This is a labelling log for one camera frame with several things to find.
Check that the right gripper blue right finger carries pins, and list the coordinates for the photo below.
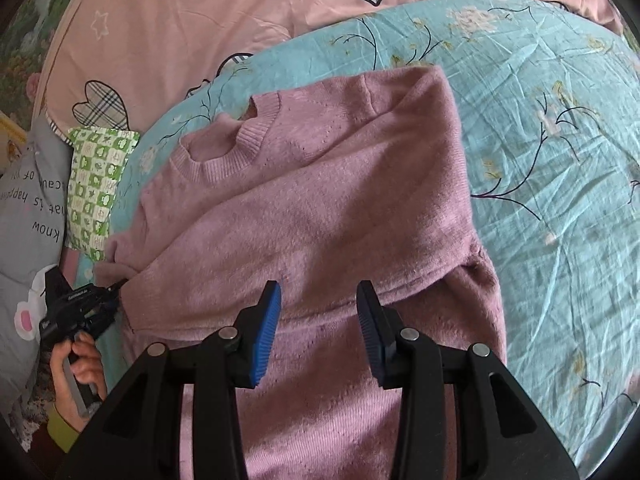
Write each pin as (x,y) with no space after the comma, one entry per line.
(398,354)

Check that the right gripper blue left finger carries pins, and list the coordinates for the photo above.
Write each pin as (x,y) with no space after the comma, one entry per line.
(241,351)

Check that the pink knit sweater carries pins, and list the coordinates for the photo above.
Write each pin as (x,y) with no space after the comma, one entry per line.
(318,188)

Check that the person's left hand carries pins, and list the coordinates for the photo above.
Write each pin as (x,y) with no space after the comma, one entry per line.
(87,370)

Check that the grey printed pillow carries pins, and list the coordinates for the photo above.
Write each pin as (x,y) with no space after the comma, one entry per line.
(33,222)

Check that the green white checked pillow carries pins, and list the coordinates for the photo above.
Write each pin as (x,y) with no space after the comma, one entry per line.
(99,159)

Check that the teal floral blanket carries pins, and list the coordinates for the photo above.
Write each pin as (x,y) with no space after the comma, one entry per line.
(549,104)

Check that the framed landscape painting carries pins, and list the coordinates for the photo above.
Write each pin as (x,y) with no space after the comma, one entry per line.
(24,46)

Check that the pink quilt with plaid hearts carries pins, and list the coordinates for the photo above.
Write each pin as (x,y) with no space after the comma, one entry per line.
(123,63)

